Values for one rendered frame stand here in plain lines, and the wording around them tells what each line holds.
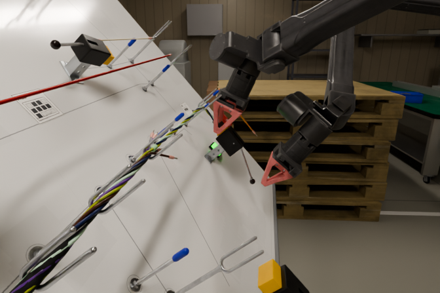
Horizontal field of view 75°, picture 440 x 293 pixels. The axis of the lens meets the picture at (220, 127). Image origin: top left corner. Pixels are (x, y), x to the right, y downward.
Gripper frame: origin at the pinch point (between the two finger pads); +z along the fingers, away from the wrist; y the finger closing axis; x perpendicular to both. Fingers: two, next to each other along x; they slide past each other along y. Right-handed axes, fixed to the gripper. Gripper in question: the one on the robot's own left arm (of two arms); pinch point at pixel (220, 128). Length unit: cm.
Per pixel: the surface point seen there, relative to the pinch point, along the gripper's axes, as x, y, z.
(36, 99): -20.9, 33.9, -1.4
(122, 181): -2.1, 43.1, -2.9
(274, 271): 19.0, 29.7, 7.0
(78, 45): -22.7, 26.3, -8.9
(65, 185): -9.9, 39.3, 3.8
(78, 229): -1, 50, -2
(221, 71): -95, -503, 38
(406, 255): 135, -123, 55
